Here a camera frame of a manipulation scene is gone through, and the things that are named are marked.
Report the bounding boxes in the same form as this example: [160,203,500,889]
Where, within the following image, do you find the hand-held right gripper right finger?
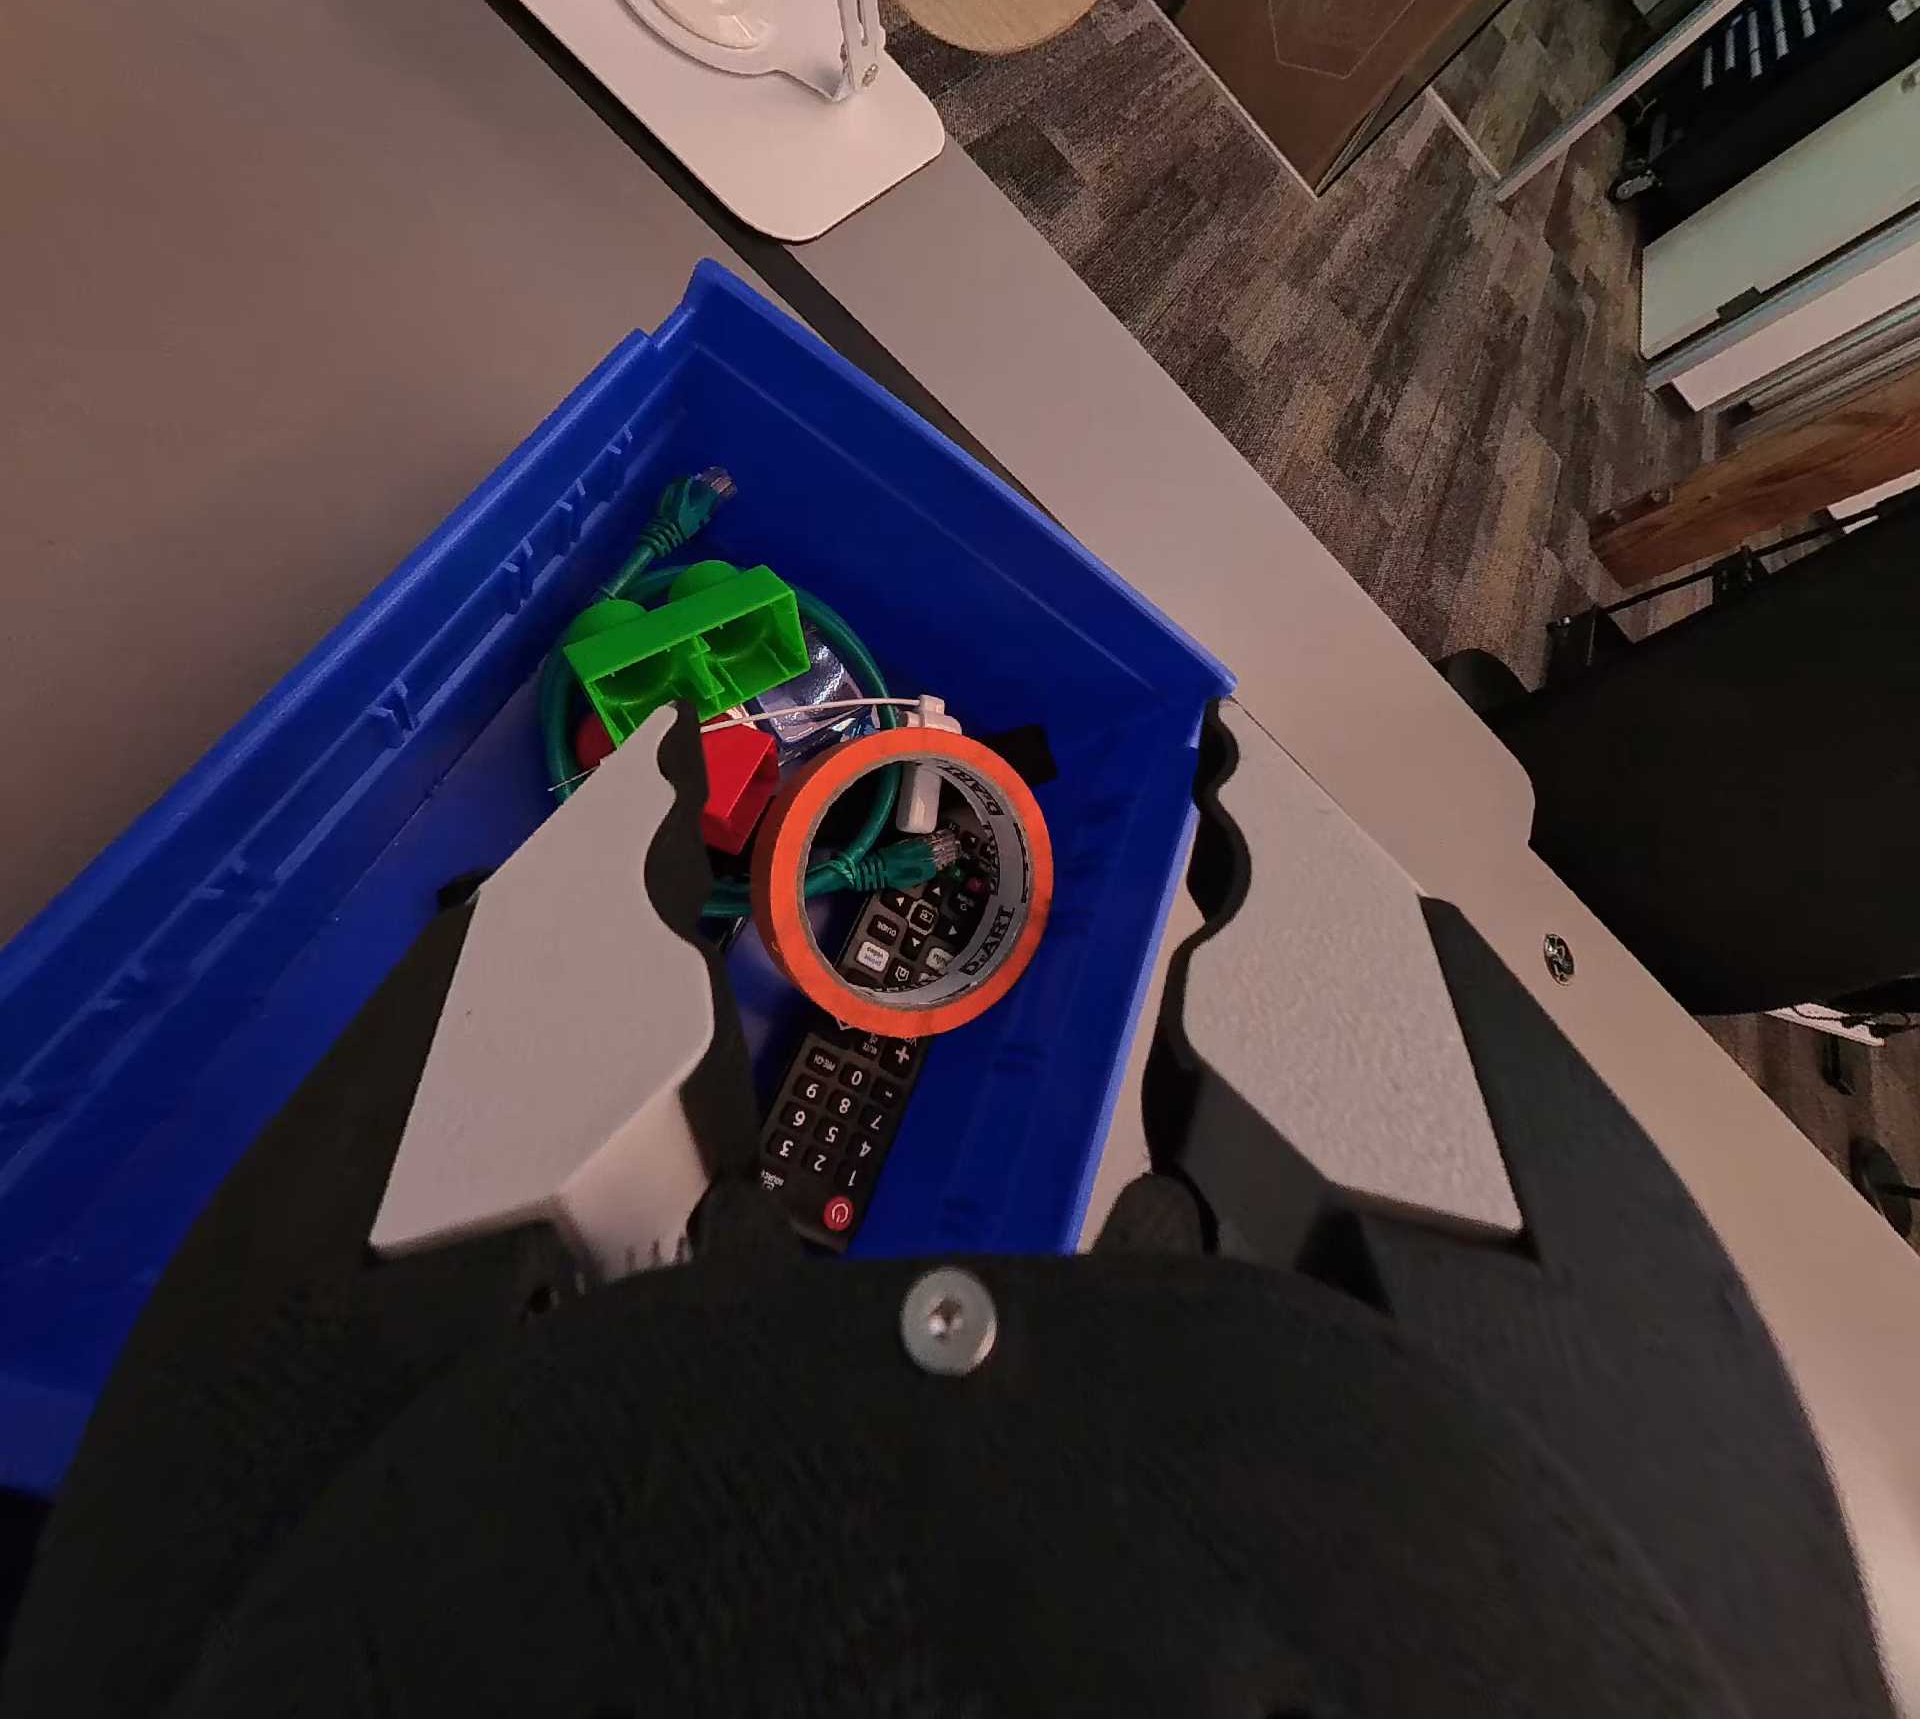
[1140,699,1528,1263]

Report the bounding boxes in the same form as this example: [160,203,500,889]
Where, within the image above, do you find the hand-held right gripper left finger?
[366,699,768,1285]

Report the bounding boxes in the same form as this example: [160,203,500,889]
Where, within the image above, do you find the orange tape roll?
[750,729,1056,1037]

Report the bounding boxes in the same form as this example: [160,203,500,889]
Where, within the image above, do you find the green toy brick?
[562,561,812,753]

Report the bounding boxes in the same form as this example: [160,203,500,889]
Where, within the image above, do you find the blue plastic bin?
[0,255,1240,1495]

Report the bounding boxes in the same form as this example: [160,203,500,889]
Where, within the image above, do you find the black remote control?
[750,781,1039,1253]

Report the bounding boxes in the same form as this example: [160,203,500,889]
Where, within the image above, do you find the red toy brick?
[576,717,782,853]

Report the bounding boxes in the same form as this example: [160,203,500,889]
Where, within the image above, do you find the acrylic tabletop sign stand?
[366,0,1240,243]

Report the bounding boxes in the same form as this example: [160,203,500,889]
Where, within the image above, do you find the white cable adapter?
[897,693,963,835]

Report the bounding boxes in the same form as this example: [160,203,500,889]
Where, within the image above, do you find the green network cable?
[541,469,948,923]

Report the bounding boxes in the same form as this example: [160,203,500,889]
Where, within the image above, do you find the wooden post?
[1590,383,1920,587]

